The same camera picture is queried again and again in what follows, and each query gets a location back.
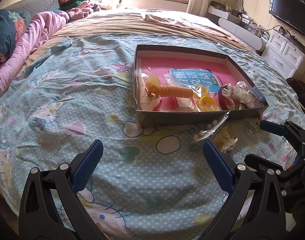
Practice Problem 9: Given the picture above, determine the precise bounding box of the pink fluffy garment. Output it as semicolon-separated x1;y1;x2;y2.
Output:
60;0;94;20

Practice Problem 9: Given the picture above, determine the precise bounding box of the wavy edged mirror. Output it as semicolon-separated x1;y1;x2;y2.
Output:
225;0;245;12

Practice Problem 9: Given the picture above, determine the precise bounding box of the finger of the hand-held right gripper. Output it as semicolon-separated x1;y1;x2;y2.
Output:
244;154;305;178
260;120;305;153

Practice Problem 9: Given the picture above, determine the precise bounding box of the pile of clothes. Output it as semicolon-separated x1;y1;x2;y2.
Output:
62;0;120;13

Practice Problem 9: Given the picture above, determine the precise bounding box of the dark brown bundle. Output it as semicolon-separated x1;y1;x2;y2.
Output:
286;77;305;120

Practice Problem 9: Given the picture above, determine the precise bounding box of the beige blanket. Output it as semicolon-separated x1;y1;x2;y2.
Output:
30;9;255;63

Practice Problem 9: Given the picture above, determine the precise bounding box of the cartoon printed bed sheet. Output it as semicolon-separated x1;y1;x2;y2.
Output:
0;34;305;240

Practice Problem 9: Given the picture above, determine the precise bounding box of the yellow plastic bracelet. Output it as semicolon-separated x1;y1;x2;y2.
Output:
192;85;216;112

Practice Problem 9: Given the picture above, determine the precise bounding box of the white hair clip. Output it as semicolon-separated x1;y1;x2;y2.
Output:
214;127;239;153

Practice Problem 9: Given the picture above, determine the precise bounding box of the clutter on dresser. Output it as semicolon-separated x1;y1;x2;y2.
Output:
210;1;268;39

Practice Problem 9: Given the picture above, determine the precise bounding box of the white dresser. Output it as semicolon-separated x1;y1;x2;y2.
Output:
207;5;268;53

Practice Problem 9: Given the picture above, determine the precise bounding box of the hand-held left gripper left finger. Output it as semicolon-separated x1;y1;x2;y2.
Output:
19;139;104;240

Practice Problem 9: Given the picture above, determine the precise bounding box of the orange ribbed hair claw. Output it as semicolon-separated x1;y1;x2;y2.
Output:
145;74;195;99

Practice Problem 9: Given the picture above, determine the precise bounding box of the shallow cardboard box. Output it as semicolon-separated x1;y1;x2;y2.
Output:
133;44;270;128

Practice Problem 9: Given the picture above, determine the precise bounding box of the cream knitted cloth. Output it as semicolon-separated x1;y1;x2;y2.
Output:
141;11;178;23

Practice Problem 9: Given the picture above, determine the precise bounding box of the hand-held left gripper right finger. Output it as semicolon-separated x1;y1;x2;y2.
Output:
200;140;293;240

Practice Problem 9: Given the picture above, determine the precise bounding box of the pink book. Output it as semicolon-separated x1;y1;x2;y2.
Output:
140;56;253;112

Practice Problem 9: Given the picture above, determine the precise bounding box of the blue floral pillow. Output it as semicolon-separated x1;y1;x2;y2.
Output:
0;9;34;63

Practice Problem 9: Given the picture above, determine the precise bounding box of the white drawer cabinet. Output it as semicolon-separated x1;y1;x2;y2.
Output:
264;29;305;79

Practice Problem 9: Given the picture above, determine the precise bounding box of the cream flower hair claw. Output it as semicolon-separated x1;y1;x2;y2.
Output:
137;73;163;110

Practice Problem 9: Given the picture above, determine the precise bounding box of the grey quilted headboard cushion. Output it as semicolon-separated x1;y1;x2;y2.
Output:
0;0;63;25

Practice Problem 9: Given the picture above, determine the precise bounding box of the black flat television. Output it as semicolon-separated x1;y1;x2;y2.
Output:
269;0;305;38

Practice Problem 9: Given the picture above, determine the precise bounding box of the clear plastic bag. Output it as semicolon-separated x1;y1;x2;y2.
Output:
176;97;199;111

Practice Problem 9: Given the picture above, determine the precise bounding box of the pink blanket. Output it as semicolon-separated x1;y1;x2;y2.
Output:
0;11;69;105

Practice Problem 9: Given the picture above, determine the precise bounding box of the beige claw clip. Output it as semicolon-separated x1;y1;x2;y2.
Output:
226;80;255;105

